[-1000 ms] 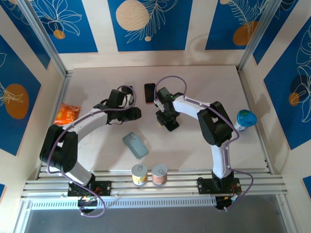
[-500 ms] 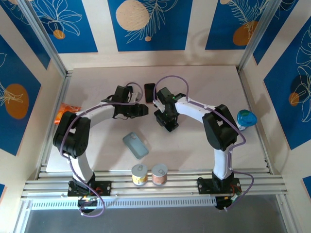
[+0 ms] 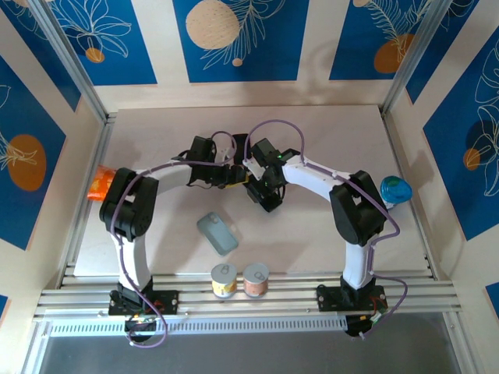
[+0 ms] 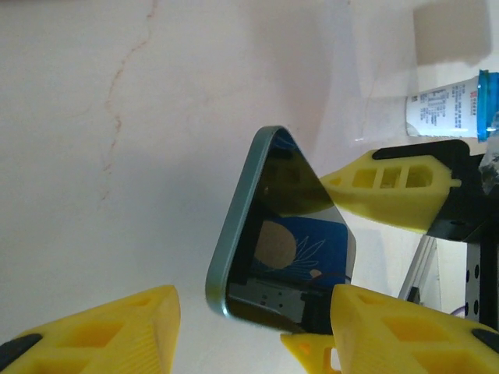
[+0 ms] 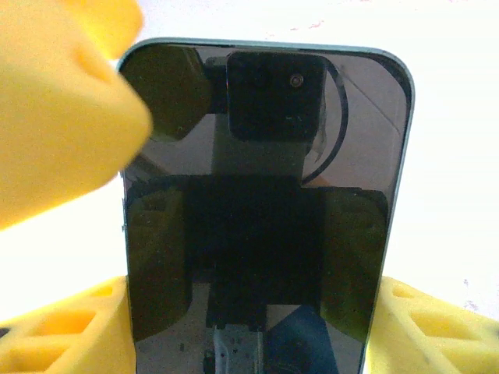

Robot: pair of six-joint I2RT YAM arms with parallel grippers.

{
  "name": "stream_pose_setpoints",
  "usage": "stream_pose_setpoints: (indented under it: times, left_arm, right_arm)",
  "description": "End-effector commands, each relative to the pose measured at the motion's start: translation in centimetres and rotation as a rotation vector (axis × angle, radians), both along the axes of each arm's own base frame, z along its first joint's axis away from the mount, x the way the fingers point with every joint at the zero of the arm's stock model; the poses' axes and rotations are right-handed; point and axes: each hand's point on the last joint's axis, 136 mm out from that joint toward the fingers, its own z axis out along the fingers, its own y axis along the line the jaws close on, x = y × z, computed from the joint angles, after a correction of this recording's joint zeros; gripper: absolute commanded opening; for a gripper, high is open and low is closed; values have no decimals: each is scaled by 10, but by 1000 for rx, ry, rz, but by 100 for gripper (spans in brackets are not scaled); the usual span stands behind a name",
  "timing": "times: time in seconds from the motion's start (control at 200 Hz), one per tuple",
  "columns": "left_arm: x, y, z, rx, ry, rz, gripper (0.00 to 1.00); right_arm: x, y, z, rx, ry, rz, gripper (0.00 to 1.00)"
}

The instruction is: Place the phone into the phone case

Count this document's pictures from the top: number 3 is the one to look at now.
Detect teal phone case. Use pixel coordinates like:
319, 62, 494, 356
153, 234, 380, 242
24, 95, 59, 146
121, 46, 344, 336
196, 211, 239, 257

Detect pink tin can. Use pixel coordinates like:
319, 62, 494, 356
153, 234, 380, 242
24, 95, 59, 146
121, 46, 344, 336
242, 262, 270, 299

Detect yellow tin can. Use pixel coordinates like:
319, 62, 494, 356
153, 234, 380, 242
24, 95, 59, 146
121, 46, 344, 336
210, 263, 238, 299

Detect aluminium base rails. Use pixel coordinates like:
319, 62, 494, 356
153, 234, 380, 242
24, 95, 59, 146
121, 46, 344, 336
33, 272, 457, 323

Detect orange snack bag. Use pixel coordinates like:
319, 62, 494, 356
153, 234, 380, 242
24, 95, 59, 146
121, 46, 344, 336
86, 164, 118, 203

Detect blue lidded cup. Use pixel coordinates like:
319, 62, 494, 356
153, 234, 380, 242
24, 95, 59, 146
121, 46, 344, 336
380, 175, 413, 207

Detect black controller board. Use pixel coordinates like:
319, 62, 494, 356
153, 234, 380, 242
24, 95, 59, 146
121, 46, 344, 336
124, 316, 159, 339
345, 313, 385, 340

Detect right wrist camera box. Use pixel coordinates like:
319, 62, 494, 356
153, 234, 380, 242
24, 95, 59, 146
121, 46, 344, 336
242, 157, 267, 181

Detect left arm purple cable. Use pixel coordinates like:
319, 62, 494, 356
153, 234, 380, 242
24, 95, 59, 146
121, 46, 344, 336
111, 130, 238, 348

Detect aluminium side rail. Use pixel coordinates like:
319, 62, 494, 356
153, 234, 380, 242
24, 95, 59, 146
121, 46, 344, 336
56, 112, 118, 289

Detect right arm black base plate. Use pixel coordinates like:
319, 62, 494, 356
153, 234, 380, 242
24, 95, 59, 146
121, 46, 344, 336
315, 285, 389, 313

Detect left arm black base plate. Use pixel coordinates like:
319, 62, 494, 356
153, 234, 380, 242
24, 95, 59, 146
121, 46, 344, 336
108, 289, 180, 316

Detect white slotted cable duct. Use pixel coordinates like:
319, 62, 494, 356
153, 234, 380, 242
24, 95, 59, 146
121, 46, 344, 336
48, 315, 348, 338

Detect aluminium frame post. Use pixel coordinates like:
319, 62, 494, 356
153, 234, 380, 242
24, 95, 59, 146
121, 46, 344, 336
380, 0, 475, 118
27, 0, 118, 125

